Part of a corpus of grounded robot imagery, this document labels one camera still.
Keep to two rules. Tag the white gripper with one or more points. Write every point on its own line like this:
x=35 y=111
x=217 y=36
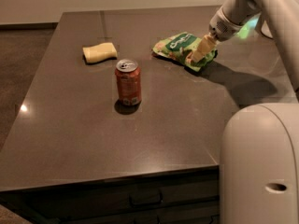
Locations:
x=223 y=29

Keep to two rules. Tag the green rice chip bag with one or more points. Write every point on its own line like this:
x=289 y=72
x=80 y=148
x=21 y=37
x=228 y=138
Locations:
x=180 y=48

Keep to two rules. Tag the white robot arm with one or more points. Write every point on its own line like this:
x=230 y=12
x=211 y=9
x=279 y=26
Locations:
x=259 y=163

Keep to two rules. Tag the orange soda can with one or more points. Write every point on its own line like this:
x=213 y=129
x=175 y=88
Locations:
x=128 y=75

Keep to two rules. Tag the yellow sponge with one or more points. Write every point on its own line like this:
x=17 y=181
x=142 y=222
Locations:
x=99 y=53

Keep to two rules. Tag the dark drawer cabinet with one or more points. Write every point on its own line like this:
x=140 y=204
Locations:
x=189 y=197

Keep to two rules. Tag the black drawer handle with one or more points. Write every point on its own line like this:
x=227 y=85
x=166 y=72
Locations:
x=144 y=198

